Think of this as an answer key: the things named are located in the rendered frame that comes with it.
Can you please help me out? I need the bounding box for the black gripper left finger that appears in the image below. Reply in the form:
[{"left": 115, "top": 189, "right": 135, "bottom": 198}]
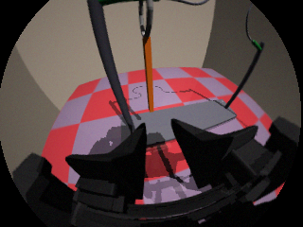
[{"left": 65, "top": 124, "right": 148, "bottom": 200}]

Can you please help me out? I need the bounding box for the orange handle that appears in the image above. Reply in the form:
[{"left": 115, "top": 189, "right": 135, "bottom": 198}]
[{"left": 137, "top": 0, "right": 154, "bottom": 113}]

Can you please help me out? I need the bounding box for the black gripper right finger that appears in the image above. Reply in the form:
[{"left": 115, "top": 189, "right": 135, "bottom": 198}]
[{"left": 170, "top": 118, "right": 258, "bottom": 189}]

